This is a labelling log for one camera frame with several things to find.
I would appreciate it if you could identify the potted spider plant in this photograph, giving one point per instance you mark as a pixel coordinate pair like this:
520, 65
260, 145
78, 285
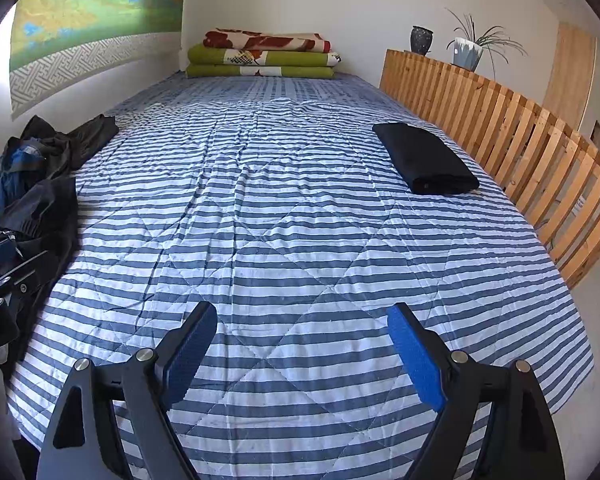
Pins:
469, 46

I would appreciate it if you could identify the blue white striped bedspread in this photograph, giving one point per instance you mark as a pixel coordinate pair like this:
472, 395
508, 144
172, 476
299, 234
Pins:
274, 200

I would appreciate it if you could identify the wooden door panel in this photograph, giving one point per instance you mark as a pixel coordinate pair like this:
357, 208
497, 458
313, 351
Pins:
572, 74

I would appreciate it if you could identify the folded black garment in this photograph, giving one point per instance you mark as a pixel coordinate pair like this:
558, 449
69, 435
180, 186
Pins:
426, 164

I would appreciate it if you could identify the dark jacket pile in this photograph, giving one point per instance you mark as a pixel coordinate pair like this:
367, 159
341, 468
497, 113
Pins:
39, 213

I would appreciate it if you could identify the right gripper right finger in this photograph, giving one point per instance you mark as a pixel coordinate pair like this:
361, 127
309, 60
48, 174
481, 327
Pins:
520, 441

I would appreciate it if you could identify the wooden slatted bed rail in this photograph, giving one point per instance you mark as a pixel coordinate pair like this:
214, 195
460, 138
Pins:
547, 169

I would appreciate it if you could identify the dark ceramic vase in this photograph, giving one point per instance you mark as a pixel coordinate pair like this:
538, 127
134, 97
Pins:
421, 40

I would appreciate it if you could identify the green folded blanket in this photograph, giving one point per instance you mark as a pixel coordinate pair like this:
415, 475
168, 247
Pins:
215, 62

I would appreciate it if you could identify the red cream folded blanket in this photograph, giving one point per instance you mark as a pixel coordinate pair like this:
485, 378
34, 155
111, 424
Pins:
223, 38

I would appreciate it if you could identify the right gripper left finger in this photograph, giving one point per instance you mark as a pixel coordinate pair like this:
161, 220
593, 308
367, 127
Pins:
83, 440

